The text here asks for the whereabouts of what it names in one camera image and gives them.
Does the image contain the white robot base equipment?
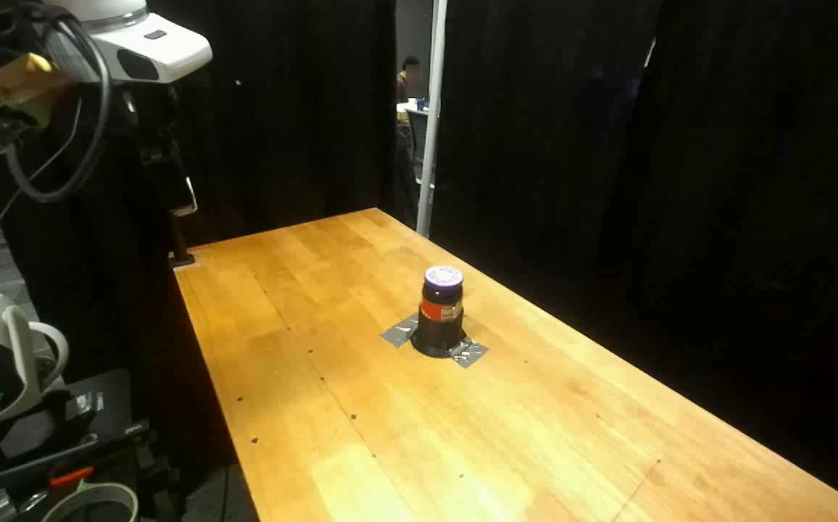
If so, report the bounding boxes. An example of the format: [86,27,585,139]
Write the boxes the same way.
[0,294,143,522]

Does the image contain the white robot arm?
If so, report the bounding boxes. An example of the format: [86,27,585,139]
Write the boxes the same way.
[41,0,212,85]

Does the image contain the person in background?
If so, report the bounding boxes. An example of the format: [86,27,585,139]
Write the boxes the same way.
[394,56,423,129]

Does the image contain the white vertical pole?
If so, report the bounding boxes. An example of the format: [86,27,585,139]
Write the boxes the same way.
[417,0,450,239]

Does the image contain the black curtain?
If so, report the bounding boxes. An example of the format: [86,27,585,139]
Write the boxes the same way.
[150,0,838,487]

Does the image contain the yellow connector block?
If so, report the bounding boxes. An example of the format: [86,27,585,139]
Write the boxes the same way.
[0,53,72,129]

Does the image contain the silver duct tape strip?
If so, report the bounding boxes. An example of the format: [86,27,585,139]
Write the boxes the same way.
[383,317,488,368]

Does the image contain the black cable loop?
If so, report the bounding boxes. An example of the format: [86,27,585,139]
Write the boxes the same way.
[0,7,117,206]

